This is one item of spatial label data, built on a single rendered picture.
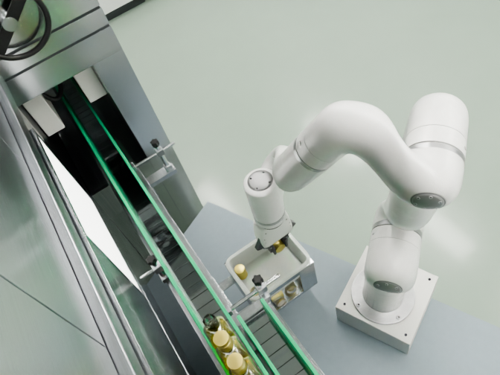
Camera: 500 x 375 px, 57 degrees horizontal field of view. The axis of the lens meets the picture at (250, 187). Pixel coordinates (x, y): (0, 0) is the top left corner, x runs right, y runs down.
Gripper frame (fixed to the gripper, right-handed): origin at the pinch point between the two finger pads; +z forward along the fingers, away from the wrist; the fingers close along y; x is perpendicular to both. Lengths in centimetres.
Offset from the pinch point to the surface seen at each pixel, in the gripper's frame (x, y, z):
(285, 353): 24.9, 16.4, 3.7
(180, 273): -13.2, 27.7, 4.8
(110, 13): -352, -45, 113
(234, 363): 28.6, 27.6, -24.5
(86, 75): -85, 17, -21
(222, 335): 22.2, 26.6, -24.3
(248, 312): 10.1, 18.2, 3.6
